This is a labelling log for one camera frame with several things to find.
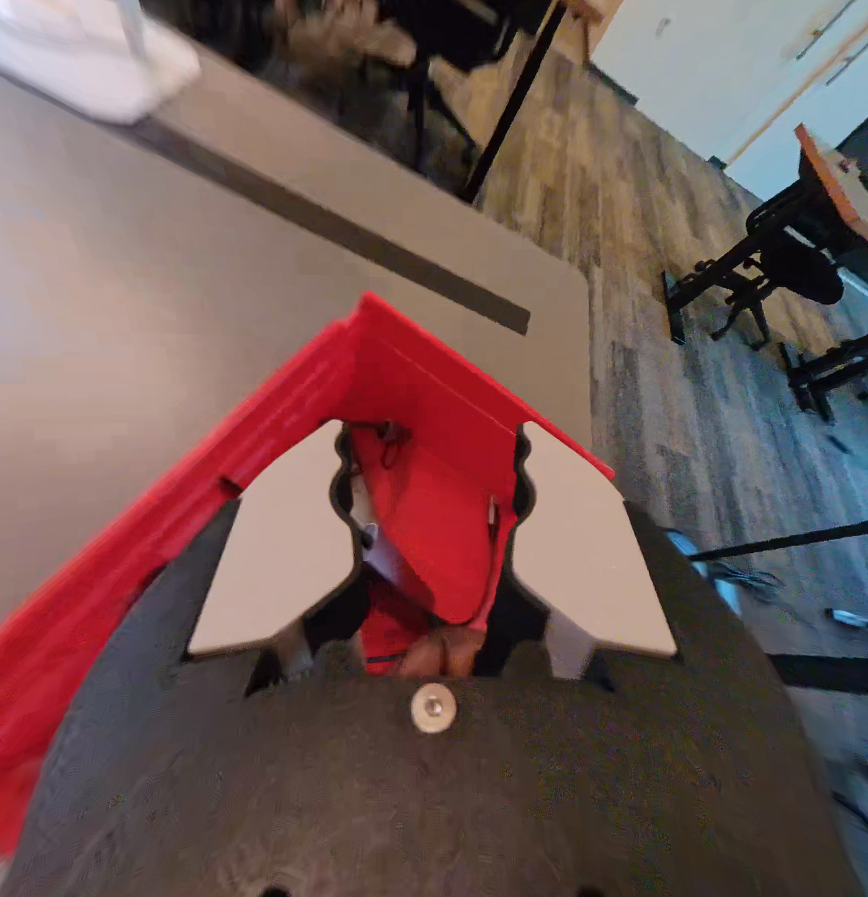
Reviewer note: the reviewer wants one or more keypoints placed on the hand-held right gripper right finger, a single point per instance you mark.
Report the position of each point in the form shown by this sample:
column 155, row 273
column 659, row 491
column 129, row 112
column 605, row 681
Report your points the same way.
column 588, row 560

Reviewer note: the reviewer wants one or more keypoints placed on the wooden table black legs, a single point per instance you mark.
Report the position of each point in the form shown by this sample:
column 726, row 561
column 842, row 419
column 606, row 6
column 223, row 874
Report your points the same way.
column 518, row 98

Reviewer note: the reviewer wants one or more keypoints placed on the person's right hand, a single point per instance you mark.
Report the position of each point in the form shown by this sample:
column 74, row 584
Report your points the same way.
column 441, row 652

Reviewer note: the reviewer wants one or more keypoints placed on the instruction poster on white stand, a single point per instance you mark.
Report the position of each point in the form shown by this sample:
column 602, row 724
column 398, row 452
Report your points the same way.
column 90, row 63

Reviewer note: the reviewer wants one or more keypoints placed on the red plastic bin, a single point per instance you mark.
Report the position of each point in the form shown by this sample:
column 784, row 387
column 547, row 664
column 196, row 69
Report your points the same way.
column 434, row 392

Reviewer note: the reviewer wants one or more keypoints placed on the black office chair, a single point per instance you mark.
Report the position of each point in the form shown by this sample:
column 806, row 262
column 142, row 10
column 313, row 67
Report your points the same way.
column 802, row 270

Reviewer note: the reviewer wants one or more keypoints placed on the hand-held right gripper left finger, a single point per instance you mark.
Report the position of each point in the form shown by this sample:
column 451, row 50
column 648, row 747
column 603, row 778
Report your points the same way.
column 286, row 546

